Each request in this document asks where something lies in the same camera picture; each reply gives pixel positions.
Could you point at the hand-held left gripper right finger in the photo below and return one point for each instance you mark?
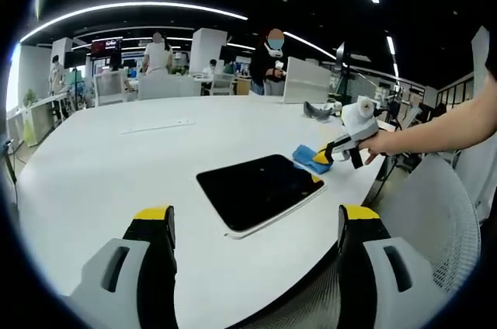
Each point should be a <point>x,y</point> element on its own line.
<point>351,267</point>

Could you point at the white desk divider panel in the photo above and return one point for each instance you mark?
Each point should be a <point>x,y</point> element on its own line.
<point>306,80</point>

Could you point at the blue cleaning cloth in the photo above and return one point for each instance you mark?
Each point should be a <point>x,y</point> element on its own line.
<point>304,156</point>

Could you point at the potted green plant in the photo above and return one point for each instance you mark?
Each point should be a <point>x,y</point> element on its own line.
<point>29,97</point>

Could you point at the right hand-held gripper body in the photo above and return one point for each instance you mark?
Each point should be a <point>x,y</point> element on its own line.
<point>359,119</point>

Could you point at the grey headset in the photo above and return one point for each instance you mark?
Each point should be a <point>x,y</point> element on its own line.
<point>316,111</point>

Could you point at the person's right hand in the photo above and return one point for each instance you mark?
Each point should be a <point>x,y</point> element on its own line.
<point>376,146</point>

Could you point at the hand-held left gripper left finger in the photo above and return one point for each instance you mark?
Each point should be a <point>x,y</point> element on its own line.
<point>155,267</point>

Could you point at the red wall screen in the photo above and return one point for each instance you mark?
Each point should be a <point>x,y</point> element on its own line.
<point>106,45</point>

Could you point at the white mesh office chair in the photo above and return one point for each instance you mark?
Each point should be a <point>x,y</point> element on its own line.
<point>438,220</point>

